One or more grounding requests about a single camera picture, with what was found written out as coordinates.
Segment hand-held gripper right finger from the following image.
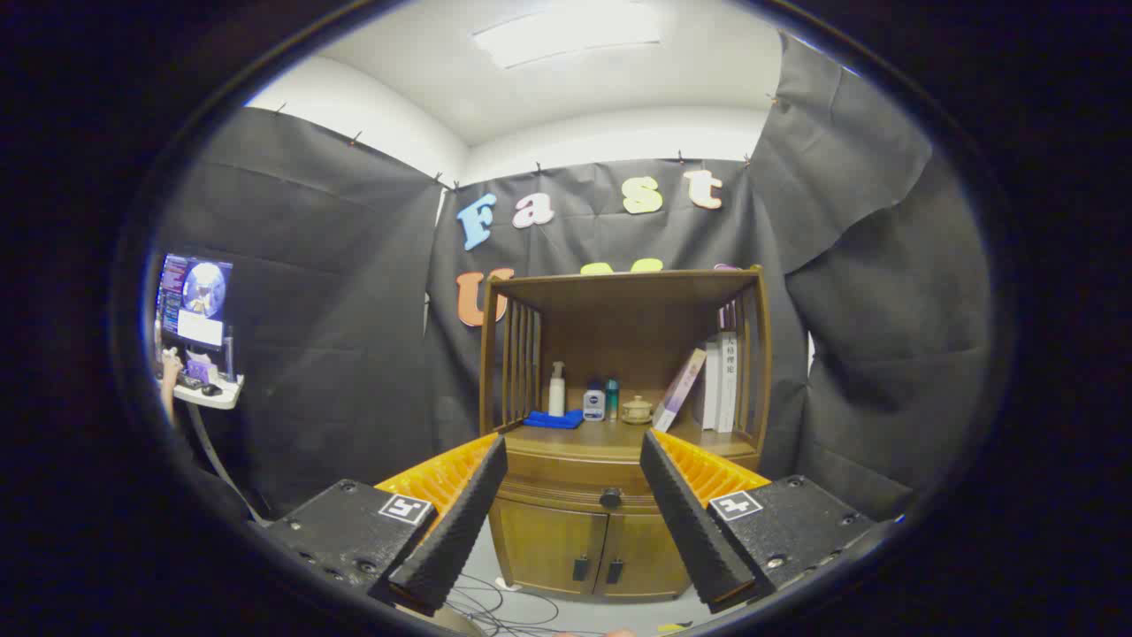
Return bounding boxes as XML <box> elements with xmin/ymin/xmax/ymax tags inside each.
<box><xmin>639</xmin><ymin>428</ymin><xmax>876</xmax><ymax>614</ymax></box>

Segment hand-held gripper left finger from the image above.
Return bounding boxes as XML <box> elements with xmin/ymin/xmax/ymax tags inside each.
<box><xmin>265</xmin><ymin>434</ymin><xmax>509</xmax><ymax>618</ymax></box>

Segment wooden drawer with black knob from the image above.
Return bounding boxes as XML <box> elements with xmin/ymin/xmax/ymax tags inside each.
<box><xmin>497</xmin><ymin>449</ymin><xmax>760</xmax><ymax>516</ymax></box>

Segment wooden countertop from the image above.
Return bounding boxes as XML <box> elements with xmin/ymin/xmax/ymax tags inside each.
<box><xmin>509</xmin><ymin>409</ymin><xmax>761</xmax><ymax>461</ymax></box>

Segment wooden cabinet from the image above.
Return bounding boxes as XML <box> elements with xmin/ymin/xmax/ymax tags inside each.
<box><xmin>478</xmin><ymin>264</ymin><xmax>773</xmax><ymax>604</ymax></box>

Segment purple and white book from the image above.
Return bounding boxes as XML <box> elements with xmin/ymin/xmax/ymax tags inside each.
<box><xmin>652</xmin><ymin>348</ymin><xmax>708</xmax><ymax>433</ymax></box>

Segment white book with black lettering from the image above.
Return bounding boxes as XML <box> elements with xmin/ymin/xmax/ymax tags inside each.
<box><xmin>716</xmin><ymin>331</ymin><xmax>739</xmax><ymax>434</ymax></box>

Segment computer monitor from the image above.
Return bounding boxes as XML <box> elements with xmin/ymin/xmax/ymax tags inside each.
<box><xmin>156</xmin><ymin>253</ymin><xmax>235</xmax><ymax>350</ymax></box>

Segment black tangled cables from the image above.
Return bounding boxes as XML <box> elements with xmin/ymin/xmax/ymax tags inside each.
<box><xmin>442</xmin><ymin>573</ymin><xmax>567</xmax><ymax>637</ymax></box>

